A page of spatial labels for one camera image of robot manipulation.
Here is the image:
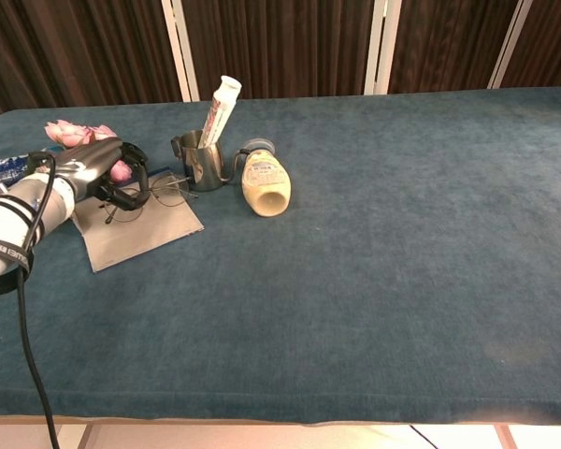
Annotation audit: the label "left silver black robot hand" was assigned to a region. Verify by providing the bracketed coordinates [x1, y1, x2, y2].
[26, 137, 150, 212]

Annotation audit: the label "wire-frame eyeglasses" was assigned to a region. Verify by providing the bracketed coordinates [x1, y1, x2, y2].
[103, 173, 198, 225]

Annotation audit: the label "blue glasses case grey lining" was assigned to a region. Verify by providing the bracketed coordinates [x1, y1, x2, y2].
[69, 163, 206, 274]

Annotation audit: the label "pink artificial rose bouquet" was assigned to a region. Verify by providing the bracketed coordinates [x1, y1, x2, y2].
[45, 119, 133, 183]

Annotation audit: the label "blue label plastic water bottle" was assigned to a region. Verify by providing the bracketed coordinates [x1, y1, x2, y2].
[0, 147, 65, 202]

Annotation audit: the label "stainless steel milk pitcher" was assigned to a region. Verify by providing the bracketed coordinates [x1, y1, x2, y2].
[170, 129, 233, 193]

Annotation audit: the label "white toothpaste tube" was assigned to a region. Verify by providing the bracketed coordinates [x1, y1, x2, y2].
[200, 75, 242, 149]

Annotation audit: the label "cream squeeze sauce bottle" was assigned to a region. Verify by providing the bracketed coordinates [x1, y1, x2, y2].
[233, 138, 293, 218]

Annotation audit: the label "teal velvet tablecloth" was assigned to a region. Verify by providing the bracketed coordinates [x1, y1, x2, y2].
[0, 86, 561, 427]

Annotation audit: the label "white partition frame post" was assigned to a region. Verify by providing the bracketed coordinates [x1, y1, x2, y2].
[487, 0, 534, 90]
[161, 0, 201, 103]
[363, 0, 402, 96]

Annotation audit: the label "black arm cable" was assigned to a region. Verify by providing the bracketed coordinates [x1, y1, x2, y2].
[0, 152, 62, 449]

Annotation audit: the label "black floor cables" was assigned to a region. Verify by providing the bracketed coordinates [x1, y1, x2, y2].
[404, 423, 436, 449]

